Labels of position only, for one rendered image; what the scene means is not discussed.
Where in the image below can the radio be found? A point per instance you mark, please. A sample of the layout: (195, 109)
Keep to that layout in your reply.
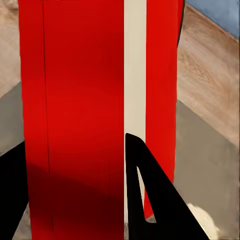
(93, 71)

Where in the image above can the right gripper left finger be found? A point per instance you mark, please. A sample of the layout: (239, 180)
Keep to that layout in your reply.
(14, 195)

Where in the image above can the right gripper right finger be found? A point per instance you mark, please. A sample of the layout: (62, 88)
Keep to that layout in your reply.
(174, 219)

